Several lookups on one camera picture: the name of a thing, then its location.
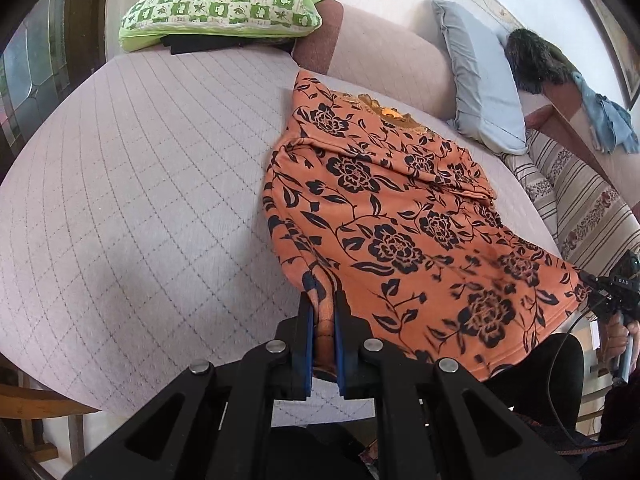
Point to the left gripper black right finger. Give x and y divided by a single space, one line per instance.
435 421

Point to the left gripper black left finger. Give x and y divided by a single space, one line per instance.
209 421

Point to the orange black floral garment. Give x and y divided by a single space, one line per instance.
402 223

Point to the person right hand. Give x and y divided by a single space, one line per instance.
615 340

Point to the striped floral pillow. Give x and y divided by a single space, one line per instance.
589 221

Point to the person black trouser leg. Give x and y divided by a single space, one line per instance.
544 390

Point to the light blue cloth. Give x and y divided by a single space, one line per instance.
611 124

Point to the wooden chair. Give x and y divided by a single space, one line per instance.
30 406

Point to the pink grid bed mattress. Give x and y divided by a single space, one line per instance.
133 240

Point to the grey blue pillow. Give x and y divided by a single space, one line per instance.
488 107

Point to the dark furry garment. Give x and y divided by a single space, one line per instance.
535 61

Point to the pink maroon bed headboard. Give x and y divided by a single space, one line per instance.
361 48

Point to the black folded cloth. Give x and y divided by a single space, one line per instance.
182 44

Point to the wooden glass door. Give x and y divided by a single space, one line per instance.
56 47

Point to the green white patterned pillow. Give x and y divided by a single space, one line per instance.
148 21

